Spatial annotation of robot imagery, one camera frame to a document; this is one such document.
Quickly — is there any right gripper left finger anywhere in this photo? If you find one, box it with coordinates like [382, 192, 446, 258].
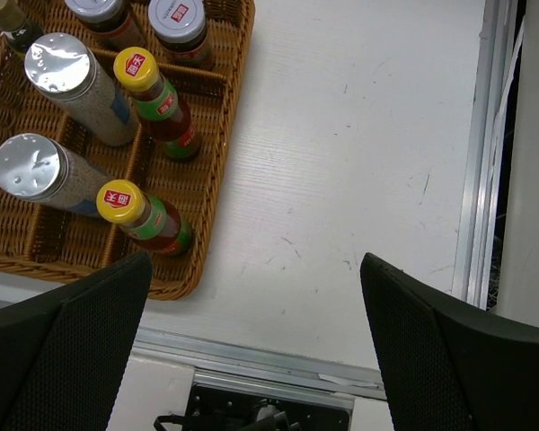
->
[0, 252, 153, 430]

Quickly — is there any white lid jar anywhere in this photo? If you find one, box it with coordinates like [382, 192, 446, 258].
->
[65, 0, 146, 51]
[147, 0, 214, 70]

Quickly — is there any small amber bottle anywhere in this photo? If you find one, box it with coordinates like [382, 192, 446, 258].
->
[0, 0, 44, 58]

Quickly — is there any brown wicker divided basket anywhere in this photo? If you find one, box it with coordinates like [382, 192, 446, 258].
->
[0, 1, 255, 300]

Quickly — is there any silver cap shaker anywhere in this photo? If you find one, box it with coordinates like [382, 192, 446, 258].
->
[0, 133, 111, 218]
[24, 32, 138, 147]

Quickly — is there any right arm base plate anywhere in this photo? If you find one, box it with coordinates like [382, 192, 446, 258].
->
[154, 381, 356, 431]

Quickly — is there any red sauce bottle yellow cap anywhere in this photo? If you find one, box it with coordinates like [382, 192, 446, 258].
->
[96, 180, 193, 256]

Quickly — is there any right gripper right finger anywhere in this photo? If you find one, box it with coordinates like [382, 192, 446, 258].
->
[360, 253, 539, 430]

